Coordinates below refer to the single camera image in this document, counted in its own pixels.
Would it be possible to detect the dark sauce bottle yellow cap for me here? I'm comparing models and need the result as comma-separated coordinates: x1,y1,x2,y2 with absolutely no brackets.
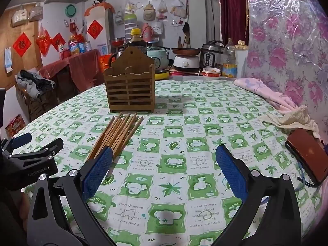
127,28,148,50

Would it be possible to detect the red diamond paper decoration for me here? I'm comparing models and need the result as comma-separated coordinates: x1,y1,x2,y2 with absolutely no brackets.
52,33,66,52
13,32,32,57
87,20,104,40

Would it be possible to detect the green white printed tablecloth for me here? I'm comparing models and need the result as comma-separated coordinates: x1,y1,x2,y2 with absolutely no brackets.
11,78,326,246

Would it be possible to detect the brown leather case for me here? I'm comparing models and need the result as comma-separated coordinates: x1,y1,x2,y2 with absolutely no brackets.
285,128,328,187

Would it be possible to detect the red cloth covered side table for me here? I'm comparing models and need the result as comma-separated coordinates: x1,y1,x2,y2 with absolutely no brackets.
38,49,101,95

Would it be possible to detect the beige hanging pouch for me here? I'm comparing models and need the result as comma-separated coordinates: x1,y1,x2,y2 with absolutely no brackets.
143,1,156,21

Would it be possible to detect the large yellow oil bottle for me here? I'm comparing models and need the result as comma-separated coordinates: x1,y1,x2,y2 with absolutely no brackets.
69,35,80,55

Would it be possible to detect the woven hanging bag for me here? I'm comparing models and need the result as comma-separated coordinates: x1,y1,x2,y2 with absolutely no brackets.
29,2,43,21
11,9,27,26

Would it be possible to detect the white electric hotplate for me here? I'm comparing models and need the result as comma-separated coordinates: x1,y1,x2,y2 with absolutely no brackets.
173,54,200,73

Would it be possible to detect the dark red curtain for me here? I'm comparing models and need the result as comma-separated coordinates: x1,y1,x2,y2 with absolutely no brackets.
219,0,249,47

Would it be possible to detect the wooden slatted chopstick holder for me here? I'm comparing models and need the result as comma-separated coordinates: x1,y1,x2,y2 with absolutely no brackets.
103,47,156,114

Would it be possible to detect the cream rag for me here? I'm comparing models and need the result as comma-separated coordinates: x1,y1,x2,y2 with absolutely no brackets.
261,106,321,139

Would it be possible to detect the green striped white container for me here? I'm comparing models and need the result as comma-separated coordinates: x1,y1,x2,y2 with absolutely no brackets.
124,14,137,41

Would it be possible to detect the pink floral plastic sheet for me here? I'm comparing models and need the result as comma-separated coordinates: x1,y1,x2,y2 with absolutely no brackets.
245,0,328,144

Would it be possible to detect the clear cooking oil bottle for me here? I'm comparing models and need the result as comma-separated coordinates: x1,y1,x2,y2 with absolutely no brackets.
222,38,237,78

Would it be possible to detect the mint green rice cooker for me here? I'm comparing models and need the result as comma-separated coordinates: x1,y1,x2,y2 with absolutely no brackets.
147,46,170,69

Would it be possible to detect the wicker chair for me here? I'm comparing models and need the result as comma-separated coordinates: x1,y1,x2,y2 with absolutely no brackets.
15,81,59,120

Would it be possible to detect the white carton box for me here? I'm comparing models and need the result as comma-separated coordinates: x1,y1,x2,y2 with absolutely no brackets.
235,45,248,79

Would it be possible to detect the copper frying pan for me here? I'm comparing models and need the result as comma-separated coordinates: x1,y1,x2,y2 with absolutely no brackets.
171,47,202,55

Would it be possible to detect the orange red packaging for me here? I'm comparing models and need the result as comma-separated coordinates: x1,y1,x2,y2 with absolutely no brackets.
99,54,116,73

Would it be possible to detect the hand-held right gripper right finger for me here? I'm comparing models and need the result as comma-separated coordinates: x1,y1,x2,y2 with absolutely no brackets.
215,144,301,246

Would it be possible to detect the grey black jacket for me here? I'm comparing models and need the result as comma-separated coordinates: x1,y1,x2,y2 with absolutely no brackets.
16,69,55,98

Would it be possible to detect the pink floral cloth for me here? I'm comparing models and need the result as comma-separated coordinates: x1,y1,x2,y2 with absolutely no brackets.
234,77,299,113

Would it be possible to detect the orange cloth cover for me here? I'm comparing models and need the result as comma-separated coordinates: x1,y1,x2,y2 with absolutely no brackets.
84,1,116,17

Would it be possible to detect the white refrigerator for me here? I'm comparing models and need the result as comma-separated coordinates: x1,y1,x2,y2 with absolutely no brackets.
86,5,114,54

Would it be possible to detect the red plastic bag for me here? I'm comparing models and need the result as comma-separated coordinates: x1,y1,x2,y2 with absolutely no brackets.
36,23,53,57

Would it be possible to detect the red printed box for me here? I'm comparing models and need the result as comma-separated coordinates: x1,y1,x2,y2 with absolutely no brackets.
5,114,26,137

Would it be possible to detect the stainless steel kettle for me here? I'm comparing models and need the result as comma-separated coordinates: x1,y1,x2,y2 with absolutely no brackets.
109,51,126,66

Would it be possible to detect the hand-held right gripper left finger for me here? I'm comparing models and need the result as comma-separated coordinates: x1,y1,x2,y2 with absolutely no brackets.
27,146,116,246

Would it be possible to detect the bundle of wooden chopsticks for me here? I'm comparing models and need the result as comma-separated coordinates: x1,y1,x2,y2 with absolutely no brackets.
86,111,144,162

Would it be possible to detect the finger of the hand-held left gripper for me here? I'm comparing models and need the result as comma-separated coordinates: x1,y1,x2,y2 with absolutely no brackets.
11,138,64,159
0,133,32,157

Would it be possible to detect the pink thermos jug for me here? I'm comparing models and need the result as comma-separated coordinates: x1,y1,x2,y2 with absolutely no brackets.
142,23,154,42

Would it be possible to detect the white hanging plastic bag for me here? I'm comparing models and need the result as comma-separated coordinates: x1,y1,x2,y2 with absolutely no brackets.
170,0,186,18

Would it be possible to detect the red white bowl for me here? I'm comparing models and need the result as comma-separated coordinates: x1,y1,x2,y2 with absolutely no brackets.
202,67,221,80

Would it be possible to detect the silver black pressure cooker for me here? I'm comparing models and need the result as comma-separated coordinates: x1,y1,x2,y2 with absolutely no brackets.
200,40,226,68

